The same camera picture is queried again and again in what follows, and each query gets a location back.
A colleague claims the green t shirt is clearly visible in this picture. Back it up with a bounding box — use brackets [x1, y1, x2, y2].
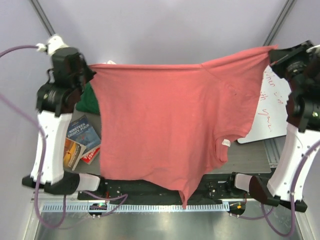
[75, 83, 100, 115]

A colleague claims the dark brown paperback book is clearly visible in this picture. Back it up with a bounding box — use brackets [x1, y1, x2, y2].
[63, 138, 87, 171]

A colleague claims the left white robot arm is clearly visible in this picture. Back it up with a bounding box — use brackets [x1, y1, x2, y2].
[22, 47, 107, 200]

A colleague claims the purple cable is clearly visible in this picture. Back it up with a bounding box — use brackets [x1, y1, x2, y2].
[0, 43, 129, 230]
[237, 44, 320, 238]

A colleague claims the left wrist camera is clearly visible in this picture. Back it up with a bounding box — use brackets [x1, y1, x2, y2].
[36, 34, 69, 56]

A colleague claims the perforated metal rail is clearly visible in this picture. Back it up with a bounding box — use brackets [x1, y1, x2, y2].
[41, 202, 230, 213]

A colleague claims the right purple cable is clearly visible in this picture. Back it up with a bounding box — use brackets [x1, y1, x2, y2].
[237, 44, 320, 238]

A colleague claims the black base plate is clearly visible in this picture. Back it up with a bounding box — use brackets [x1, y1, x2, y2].
[91, 174, 251, 206]

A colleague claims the white t shirt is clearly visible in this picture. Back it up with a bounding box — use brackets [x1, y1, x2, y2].
[103, 60, 116, 65]

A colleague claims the blue paperback book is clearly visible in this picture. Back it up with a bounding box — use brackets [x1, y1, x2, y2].
[66, 115, 101, 153]

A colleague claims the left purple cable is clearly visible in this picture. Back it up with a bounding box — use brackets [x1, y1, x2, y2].
[0, 43, 129, 230]

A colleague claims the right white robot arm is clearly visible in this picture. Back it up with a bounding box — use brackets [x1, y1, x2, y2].
[225, 40, 320, 213]

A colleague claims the white dry-erase board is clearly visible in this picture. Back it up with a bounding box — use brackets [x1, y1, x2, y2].
[237, 66, 291, 144]

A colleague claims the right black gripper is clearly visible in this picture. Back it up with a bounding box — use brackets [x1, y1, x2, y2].
[270, 40, 320, 94]

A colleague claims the pink t shirt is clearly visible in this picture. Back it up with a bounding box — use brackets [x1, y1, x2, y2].
[90, 45, 275, 207]

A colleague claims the red paperback book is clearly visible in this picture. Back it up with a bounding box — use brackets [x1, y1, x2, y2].
[81, 147, 100, 165]

